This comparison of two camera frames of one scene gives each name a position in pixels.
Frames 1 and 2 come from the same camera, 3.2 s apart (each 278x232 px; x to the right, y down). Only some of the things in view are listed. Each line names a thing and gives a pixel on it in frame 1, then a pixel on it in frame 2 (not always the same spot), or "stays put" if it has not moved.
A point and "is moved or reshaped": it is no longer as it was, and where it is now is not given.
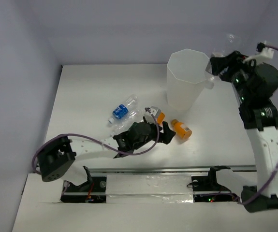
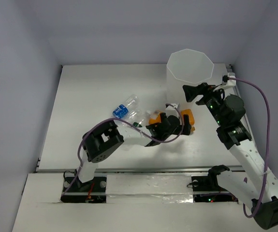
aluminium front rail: [163, 168] stays put
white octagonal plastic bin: [187, 70] stays put
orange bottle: [184, 132] is moved or reshaped
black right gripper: [231, 62] -> [191, 92]
